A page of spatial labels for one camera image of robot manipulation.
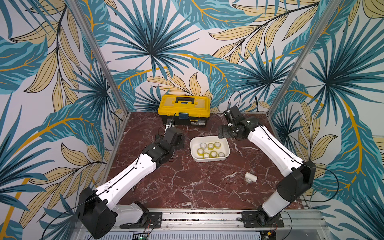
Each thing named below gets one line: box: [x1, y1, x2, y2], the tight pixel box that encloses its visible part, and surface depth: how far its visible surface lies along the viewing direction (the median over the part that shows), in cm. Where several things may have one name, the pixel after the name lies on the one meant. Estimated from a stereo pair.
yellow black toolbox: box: [158, 94, 211, 127], surface depth 103 cm
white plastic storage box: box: [190, 135, 231, 163], surface depth 100 cm
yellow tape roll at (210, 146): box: [207, 143, 215, 151], surface depth 102 cm
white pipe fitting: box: [244, 172, 258, 183], surface depth 86 cm
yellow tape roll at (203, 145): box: [200, 142, 207, 150], surface depth 102 cm
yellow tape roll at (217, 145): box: [214, 141, 222, 149], surface depth 102 cm
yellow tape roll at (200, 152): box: [197, 148, 205, 157], surface depth 99 cm
